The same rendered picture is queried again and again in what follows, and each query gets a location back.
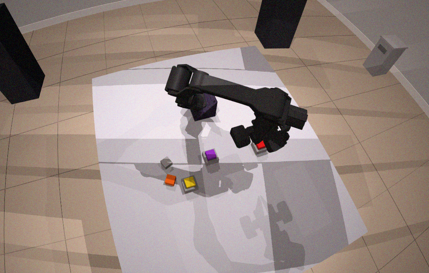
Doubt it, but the red button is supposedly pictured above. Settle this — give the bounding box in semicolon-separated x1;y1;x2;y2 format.
251;141;267;155

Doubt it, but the orange block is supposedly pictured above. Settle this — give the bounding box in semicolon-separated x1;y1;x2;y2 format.
165;174;176;186

